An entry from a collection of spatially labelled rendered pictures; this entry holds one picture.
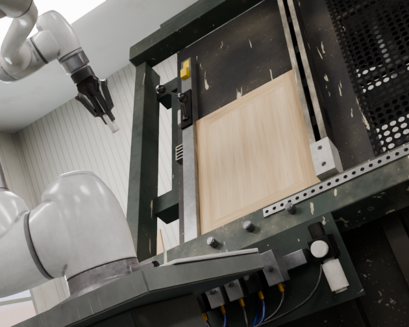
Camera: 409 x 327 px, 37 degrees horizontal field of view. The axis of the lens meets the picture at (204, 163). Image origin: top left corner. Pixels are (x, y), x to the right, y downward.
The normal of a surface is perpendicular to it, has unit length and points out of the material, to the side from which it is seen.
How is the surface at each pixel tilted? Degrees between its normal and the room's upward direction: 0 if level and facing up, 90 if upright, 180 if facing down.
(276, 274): 90
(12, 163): 90
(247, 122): 58
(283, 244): 90
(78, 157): 90
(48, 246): 102
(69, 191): 72
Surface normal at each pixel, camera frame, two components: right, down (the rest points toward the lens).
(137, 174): -0.57, -0.55
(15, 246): 0.01, -0.22
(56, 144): -0.45, -0.07
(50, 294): 0.83, -0.41
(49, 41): 0.00, 0.18
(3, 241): -0.11, -0.40
